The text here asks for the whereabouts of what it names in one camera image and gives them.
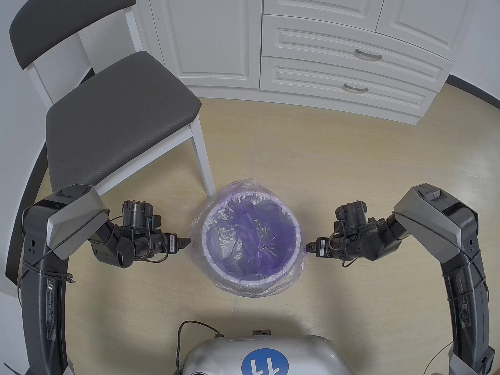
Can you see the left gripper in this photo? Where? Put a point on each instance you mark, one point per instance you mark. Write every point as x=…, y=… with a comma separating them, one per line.
x=162, y=244

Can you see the white wardrobe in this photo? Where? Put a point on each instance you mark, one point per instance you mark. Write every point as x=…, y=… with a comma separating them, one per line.
x=320, y=45

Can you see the white trash bin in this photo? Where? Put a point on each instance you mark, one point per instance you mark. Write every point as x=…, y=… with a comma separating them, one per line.
x=250, y=281

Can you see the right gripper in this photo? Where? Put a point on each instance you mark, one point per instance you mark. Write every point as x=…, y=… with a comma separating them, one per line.
x=334, y=248

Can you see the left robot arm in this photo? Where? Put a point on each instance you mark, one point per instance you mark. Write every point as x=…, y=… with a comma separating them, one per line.
x=70, y=217

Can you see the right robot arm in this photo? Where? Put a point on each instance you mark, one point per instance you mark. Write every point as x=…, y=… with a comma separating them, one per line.
x=429, y=217

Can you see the purple plastic bag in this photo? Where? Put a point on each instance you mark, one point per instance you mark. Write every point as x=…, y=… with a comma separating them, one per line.
x=250, y=240

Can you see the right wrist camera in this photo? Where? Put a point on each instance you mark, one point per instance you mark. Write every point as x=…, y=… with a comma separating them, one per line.
x=340, y=212

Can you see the white chair grey cushions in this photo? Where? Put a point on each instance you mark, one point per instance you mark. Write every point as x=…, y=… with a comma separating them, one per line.
x=117, y=123

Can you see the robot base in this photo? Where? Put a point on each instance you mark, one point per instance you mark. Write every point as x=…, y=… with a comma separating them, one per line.
x=218, y=357

